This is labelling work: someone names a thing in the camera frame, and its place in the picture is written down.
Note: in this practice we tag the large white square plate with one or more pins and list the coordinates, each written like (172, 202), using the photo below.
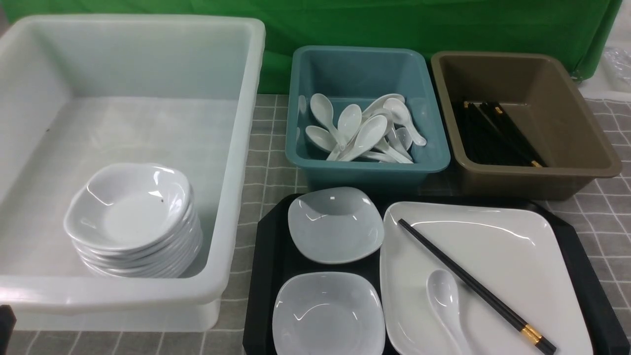
(513, 253)

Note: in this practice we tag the black chopsticks in bin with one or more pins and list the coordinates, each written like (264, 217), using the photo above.
(490, 137)

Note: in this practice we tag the black chopsticks gold tip pair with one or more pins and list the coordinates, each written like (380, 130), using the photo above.
(529, 332)

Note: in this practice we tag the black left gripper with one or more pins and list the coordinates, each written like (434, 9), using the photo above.
(7, 323)

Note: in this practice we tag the white ceramic spoon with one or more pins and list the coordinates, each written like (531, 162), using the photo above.
(443, 297)

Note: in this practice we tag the stack of white bowls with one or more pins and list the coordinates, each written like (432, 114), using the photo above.
(135, 220)

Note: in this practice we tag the black serving tray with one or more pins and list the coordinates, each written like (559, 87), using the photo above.
(277, 259)

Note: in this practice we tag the pile of white spoons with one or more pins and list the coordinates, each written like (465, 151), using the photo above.
(384, 131)

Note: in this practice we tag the brown plastic bin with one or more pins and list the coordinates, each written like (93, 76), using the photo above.
(545, 104)

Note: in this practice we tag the large white plastic tub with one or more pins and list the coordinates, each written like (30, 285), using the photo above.
(80, 92)

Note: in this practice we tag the green backdrop cloth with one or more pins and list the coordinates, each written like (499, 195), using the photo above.
(571, 31)

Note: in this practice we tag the small white bowl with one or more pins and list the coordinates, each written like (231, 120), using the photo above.
(328, 313)
(335, 225)

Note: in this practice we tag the teal plastic bin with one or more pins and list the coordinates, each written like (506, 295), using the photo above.
(361, 75)

